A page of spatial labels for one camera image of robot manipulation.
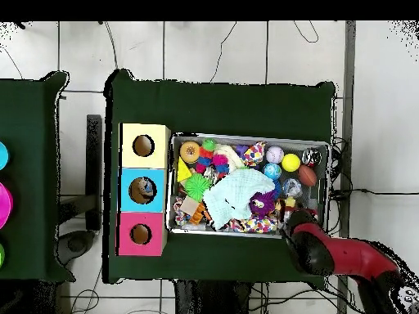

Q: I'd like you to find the mint green cloth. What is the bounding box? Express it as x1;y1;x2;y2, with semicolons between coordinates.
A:
202;168;277;231

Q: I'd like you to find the purple spiky ball with eyes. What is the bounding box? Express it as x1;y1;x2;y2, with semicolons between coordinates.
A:
249;191;277;218

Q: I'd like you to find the wooden box with three holes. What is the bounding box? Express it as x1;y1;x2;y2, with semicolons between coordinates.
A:
115;123;171;257

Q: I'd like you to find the plain green spiky ball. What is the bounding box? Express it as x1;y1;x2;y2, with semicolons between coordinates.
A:
183;173;210;201

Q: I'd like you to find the toy burger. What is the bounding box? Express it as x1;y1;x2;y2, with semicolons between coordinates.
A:
179;141;201;164

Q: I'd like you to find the white baseball toy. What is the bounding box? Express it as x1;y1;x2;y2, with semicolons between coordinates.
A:
265;145;285;164

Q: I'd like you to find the dark green table cloth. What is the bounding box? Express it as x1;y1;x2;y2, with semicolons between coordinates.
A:
103;69;336;289

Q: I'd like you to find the yellow ball toy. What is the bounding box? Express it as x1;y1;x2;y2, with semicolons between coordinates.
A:
281;153;301;173

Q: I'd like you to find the yellow rubber duck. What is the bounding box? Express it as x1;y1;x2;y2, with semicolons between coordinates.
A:
274;196;297;212

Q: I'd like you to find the brown toy football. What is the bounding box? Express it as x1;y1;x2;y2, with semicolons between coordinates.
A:
297;164;318;187

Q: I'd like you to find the crushed red silver can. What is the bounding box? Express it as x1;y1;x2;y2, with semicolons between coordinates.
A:
301;148;322;167

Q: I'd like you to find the black upright panel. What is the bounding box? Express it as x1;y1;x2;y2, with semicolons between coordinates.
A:
85;114;103;231

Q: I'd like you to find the dark green side table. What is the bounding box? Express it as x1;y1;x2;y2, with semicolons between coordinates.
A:
0;71;76;282

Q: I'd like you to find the pink round object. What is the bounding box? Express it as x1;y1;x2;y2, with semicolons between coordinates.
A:
0;181;14;230

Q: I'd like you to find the cyan round object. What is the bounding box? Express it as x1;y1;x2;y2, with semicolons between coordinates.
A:
0;141;10;171

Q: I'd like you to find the wire mesh bin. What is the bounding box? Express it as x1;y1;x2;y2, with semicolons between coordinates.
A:
165;132;331;241

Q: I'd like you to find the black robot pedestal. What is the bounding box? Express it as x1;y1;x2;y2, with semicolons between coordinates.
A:
173;280;255;314

